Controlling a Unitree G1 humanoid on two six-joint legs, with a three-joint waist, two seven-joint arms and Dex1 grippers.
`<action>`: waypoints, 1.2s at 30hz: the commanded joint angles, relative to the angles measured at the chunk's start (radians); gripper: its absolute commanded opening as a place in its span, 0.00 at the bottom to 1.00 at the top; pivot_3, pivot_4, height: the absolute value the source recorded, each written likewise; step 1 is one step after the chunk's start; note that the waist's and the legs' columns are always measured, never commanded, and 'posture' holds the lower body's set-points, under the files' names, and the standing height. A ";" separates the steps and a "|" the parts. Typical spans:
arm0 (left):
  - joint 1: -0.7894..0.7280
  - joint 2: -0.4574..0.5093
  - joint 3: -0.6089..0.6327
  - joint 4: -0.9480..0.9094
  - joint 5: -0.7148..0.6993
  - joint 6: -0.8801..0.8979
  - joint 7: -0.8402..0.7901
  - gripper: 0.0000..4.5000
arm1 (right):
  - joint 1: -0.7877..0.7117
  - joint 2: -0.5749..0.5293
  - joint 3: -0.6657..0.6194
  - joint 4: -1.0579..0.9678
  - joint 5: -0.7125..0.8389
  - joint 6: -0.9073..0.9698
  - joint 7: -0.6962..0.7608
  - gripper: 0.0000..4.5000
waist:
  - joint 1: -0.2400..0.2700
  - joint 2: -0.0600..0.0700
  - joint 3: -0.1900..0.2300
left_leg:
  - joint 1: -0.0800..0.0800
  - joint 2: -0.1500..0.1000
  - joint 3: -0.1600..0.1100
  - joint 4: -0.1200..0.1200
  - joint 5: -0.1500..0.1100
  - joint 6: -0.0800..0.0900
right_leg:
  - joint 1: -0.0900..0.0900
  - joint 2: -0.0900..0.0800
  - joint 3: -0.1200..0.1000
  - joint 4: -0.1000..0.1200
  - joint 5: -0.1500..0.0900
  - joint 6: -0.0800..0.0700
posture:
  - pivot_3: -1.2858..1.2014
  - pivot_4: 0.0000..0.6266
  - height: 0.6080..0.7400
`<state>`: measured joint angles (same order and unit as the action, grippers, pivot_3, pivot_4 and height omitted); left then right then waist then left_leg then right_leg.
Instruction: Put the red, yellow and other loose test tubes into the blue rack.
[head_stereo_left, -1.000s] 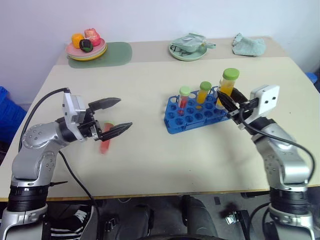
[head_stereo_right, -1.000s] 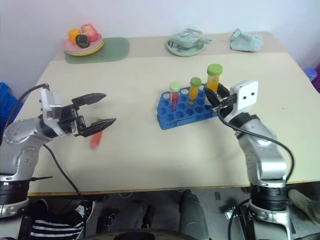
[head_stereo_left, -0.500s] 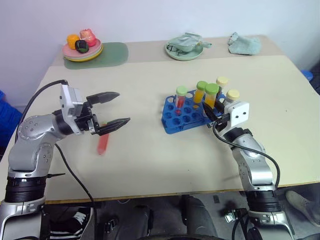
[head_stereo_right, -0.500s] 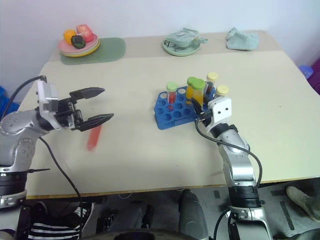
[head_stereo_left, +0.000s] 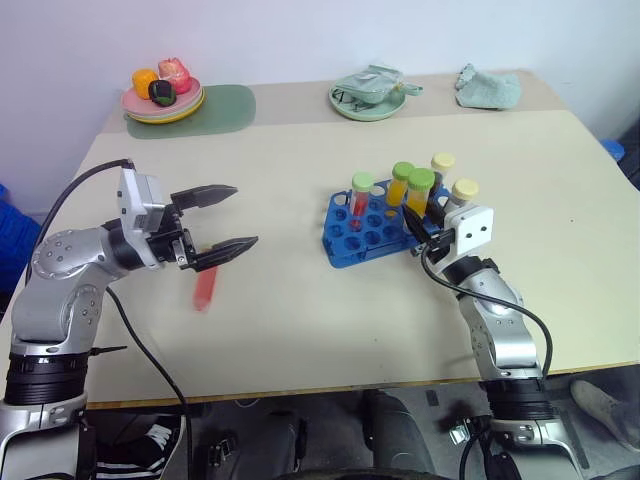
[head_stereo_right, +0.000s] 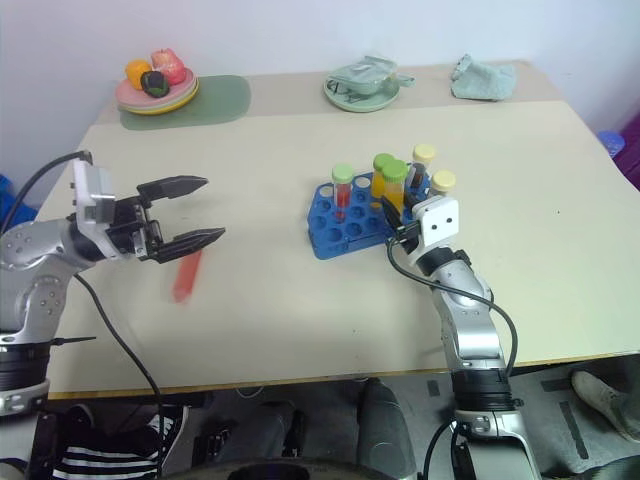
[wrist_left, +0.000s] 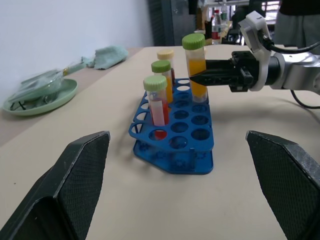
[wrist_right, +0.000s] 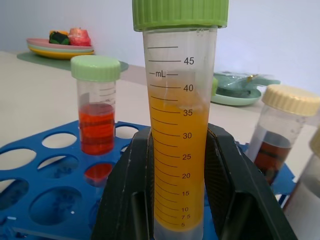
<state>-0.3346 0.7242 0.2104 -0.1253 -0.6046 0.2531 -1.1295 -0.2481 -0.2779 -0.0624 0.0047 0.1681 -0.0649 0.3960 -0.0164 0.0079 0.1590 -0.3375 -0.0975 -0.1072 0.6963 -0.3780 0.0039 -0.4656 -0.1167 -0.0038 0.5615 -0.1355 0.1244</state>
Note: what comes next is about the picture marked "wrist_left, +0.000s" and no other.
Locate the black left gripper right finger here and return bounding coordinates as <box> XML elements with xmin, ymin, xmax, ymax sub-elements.
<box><xmin>245</xmin><ymin>130</ymin><xmax>320</xmax><ymax>240</ymax></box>

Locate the blue test tube rack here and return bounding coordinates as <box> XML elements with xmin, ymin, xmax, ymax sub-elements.
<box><xmin>128</xmin><ymin>77</ymin><xmax>215</xmax><ymax>175</ymax></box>

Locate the orange test tube green cap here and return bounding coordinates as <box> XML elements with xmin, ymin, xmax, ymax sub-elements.
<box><xmin>181</xmin><ymin>33</ymin><xmax>209</xmax><ymax>104</ymax></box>

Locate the pale green plate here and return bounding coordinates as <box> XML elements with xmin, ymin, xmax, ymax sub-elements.
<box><xmin>2</xmin><ymin>78</ymin><xmax>79</xmax><ymax>117</ymax></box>

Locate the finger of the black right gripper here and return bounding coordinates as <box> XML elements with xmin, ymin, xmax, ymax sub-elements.
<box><xmin>188</xmin><ymin>69</ymin><xmax>243</xmax><ymax>88</ymax></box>
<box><xmin>204</xmin><ymin>59</ymin><xmax>235</xmax><ymax>74</ymax></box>

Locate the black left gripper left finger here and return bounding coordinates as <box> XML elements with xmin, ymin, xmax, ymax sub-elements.
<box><xmin>0</xmin><ymin>130</ymin><xmax>111</xmax><ymax>240</ymax></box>

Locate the dark red tube yellow cap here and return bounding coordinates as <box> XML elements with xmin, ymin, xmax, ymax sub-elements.
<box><xmin>156</xmin><ymin>49</ymin><xmax>177</xmax><ymax>82</ymax></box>

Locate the red label plastic bottle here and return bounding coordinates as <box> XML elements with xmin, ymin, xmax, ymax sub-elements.
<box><xmin>211</xmin><ymin>9</ymin><xmax>223</xmax><ymax>43</ymax></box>

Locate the red test tube green cap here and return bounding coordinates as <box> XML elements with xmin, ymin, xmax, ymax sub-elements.
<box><xmin>143</xmin><ymin>74</ymin><xmax>170</xmax><ymax>140</ymax></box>

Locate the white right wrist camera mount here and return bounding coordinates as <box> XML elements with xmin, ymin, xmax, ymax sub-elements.
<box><xmin>237</xmin><ymin>10</ymin><xmax>274</xmax><ymax>92</ymax></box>

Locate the clear plastic bag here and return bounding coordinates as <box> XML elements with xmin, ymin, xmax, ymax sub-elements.
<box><xmin>7</xmin><ymin>61</ymin><xmax>87</xmax><ymax>111</ymax></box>

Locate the person in grey trousers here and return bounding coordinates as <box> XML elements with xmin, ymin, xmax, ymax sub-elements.
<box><xmin>274</xmin><ymin>0</ymin><xmax>320</xmax><ymax>49</ymax></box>

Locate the pale green cloth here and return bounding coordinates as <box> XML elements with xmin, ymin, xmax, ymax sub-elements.
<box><xmin>81</xmin><ymin>45</ymin><xmax>129</xmax><ymax>71</ymax></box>

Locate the yellow test tube green cap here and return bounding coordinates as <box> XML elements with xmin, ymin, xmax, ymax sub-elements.
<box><xmin>151</xmin><ymin>60</ymin><xmax>175</xmax><ymax>105</ymax></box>

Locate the dark grey cabinet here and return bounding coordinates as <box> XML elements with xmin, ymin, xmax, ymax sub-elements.
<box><xmin>146</xmin><ymin>0</ymin><xmax>199</xmax><ymax>47</ymax></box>

